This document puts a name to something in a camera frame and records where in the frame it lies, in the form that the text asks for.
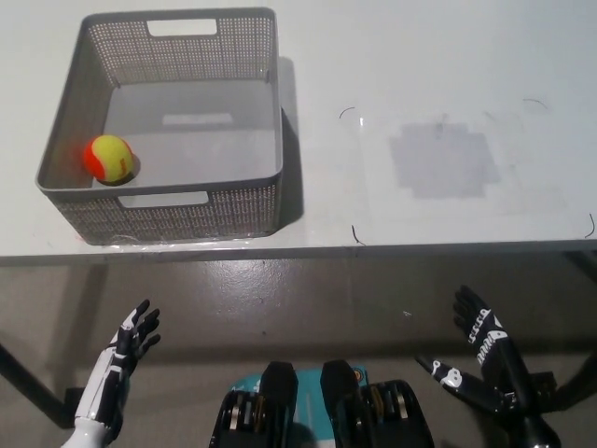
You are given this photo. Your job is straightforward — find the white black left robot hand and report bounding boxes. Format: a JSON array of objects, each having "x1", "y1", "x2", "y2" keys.
[{"x1": 73, "y1": 299, "x2": 162, "y2": 425}]

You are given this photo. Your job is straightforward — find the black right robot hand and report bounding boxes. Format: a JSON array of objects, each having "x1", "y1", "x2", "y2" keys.
[{"x1": 414, "y1": 285, "x2": 536, "y2": 417}]

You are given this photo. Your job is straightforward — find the yellow orange tennis ball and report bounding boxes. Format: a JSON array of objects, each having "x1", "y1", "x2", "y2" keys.
[{"x1": 82, "y1": 134, "x2": 138, "y2": 185}]

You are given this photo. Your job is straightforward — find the black table leg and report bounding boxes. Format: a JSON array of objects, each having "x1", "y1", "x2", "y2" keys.
[
  {"x1": 0, "y1": 340, "x2": 130, "y2": 428},
  {"x1": 526, "y1": 344, "x2": 597, "y2": 414}
]

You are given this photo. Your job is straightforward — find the grey perforated plastic basket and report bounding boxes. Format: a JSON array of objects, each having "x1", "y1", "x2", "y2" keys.
[{"x1": 35, "y1": 7, "x2": 286, "y2": 245}]

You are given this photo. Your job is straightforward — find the black teal robot body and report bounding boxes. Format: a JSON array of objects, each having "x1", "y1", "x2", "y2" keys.
[{"x1": 209, "y1": 358, "x2": 438, "y2": 448}]

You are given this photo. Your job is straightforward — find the clear plastic sheet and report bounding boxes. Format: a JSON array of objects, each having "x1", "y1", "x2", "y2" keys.
[{"x1": 352, "y1": 109, "x2": 597, "y2": 243}]

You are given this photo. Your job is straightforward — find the grey tape patch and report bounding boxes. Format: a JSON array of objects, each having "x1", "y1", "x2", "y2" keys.
[{"x1": 389, "y1": 121, "x2": 501, "y2": 201}]

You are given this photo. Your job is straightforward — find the black table frame bar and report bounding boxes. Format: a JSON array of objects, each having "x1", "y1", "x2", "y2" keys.
[{"x1": 562, "y1": 251, "x2": 597, "y2": 283}]

